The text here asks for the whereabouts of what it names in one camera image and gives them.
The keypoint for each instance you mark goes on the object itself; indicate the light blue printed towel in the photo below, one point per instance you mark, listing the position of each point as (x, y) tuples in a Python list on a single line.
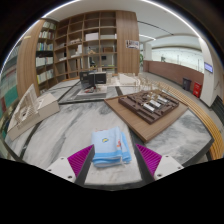
[(106, 150)]

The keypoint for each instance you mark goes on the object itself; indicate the black box architectural model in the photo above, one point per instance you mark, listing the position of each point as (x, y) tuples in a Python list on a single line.
[(91, 79)]

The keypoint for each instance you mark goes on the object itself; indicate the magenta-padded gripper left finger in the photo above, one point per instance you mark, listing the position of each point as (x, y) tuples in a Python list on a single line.
[(80, 161)]

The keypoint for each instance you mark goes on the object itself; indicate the white slatted architectural model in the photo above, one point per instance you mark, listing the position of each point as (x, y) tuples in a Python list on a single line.
[(46, 106)]

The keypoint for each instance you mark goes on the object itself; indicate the wall screen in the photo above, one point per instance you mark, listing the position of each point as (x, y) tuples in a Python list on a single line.
[(208, 67)]

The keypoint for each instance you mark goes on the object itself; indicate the bookshelf with green books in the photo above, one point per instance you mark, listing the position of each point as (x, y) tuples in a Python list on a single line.
[(7, 96)]

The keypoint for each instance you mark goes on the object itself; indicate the small white architectural model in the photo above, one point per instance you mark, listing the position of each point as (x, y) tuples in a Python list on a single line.
[(128, 80)]

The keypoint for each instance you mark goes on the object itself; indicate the wall poster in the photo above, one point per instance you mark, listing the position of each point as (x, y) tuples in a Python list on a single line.
[(132, 44)]

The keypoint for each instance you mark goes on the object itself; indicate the black bin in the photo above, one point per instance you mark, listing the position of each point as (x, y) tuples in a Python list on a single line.
[(186, 84)]

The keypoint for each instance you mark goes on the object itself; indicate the wooden model base board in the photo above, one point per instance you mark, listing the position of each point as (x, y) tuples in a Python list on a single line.
[(140, 128)]

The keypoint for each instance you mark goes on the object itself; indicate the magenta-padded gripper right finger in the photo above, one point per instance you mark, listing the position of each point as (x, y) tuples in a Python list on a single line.
[(150, 160)]

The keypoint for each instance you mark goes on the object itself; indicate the wooden shelf unit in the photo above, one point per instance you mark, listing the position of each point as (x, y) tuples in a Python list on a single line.
[(93, 36)]

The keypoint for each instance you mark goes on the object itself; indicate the dark brown architectural model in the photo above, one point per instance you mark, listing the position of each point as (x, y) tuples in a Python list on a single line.
[(143, 108)]

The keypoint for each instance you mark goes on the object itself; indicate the red bin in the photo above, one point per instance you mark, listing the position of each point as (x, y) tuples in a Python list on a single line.
[(197, 90)]

